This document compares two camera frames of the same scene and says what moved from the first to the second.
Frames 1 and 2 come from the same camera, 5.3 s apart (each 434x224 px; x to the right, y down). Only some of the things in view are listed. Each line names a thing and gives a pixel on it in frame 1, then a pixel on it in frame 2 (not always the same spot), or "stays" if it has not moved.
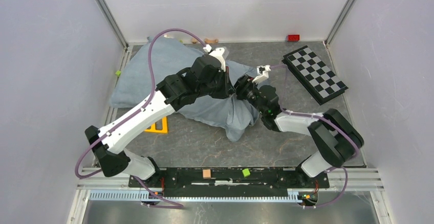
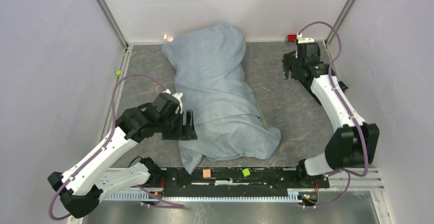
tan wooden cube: x=207 y=174 stays
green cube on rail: x=246 y=172 stays
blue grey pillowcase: x=159 y=57 -> x=211 y=82
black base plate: x=230 y=181 stays
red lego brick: x=293 y=38 stays
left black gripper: x=227 y=91 -> x=186 y=131
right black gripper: x=243 y=84 -> x=290 y=60
